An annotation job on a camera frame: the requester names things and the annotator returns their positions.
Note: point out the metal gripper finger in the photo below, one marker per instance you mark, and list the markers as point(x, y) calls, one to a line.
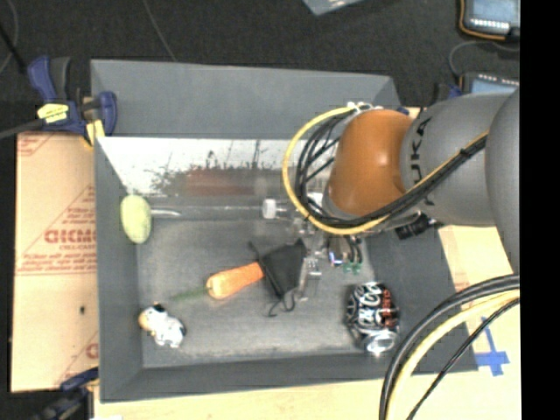
point(304, 284)
point(315, 274)

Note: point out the black cloth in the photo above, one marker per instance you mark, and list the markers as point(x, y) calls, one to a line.
point(282, 267)

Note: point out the clear plastic bottle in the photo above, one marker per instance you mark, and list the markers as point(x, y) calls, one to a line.
point(272, 208)

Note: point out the orange toy carrot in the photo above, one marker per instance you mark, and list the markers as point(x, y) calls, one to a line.
point(236, 280)

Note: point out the crushed black and white can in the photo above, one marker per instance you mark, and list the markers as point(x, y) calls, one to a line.
point(372, 315)

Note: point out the white and black toy cow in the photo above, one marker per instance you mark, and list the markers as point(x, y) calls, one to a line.
point(164, 327)

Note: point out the grey metal bin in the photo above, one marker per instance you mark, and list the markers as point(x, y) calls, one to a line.
point(245, 99)

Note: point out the pale green toy fruit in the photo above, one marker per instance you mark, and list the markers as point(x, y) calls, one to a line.
point(136, 219)

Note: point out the brown cardboard board red print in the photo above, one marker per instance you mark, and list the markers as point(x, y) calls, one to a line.
point(52, 217)

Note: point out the black cylinder on white bracket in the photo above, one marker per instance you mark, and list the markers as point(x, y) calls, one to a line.
point(412, 228)

